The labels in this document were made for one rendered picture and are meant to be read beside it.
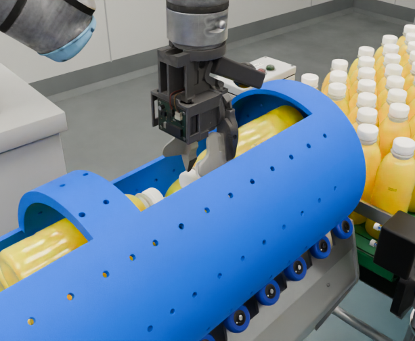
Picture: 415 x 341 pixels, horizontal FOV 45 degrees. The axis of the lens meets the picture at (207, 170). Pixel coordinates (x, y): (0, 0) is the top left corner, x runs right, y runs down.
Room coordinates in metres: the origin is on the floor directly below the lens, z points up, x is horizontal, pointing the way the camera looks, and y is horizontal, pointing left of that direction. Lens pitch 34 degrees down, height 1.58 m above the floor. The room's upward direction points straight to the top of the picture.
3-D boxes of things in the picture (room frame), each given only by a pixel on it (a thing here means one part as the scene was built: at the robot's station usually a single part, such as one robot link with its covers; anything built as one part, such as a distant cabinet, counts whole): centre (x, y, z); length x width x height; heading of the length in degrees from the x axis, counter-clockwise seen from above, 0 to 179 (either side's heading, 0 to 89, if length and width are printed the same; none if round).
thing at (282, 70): (1.15, -0.12, 1.05); 0.20 x 0.10 x 0.10; 136
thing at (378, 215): (0.86, -0.24, 0.96); 0.40 x 0.01 x 0.03; 46
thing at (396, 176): (0.80, -0.36, 1.00); 0.07 x 0.07 x 0.19
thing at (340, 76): (1.12, -0.31, 1.10); 0.04 x 0.04 x 0.02
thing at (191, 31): (0.61, 0.01, 1.39); 0.08 x 0.08 x 0.05
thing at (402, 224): (0.69, -0.35, 0.95); 0.10 x 0.07 x 0.10; 46
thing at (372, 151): (0.85, -0.31, 1.00); 0.07 x 0.07 x 0.19
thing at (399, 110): (0.94, -0.40, 1.10); 0.04 x 0.04 x 0.02
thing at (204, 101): (0.60, 0.02, 1.31); 0.09 x 0.08 x 0.12; 136
